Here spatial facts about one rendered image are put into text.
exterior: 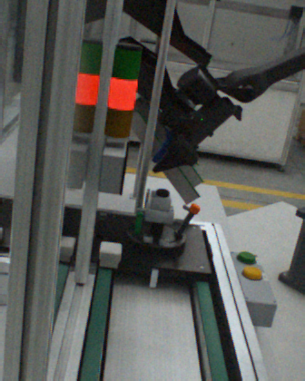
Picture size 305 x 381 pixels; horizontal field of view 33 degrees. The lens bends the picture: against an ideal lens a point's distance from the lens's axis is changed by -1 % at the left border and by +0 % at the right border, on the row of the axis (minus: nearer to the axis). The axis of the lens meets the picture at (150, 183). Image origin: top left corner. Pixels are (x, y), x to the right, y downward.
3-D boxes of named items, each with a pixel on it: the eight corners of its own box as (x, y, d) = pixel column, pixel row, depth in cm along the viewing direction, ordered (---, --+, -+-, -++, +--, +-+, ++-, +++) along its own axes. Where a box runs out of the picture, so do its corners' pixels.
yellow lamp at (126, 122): (130, 131, 95) (133, 105, 93) (129, 140, 90) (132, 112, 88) (103, 128, 95) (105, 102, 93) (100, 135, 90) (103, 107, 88)
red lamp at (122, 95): (133, 105, 93) (138, 78, 91) (133, 111, 88) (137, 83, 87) (105, 101, 93) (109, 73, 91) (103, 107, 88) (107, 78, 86)
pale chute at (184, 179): (191, 189, 152) (203, 180, 150) (186, 205, 140) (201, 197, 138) (133, 110, 147) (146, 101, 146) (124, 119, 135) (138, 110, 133)
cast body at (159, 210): (172, 217, 121) (176, 189, 119) (172, 225, 117) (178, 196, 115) (135, 212, 121) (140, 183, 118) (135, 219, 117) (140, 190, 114)
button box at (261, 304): (252, 276, 127) (258, 253, 124) (271, 328, 107) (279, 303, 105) (223, 272, 126) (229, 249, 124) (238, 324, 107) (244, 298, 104)
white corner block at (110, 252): (120, 259, 114) (122, 243, 113) (119, 270, 110) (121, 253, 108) (98, 257, 114) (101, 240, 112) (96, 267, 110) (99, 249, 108)
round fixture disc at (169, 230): (182, 231, 128) (183, 224, 127) (186, 258, 115) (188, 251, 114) (125, 223, 127) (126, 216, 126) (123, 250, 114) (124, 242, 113)
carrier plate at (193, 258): (199, 232, 133) (201, 225, 133) (210, 281, 111) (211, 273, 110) (105, 219, 132) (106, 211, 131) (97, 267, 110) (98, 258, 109)
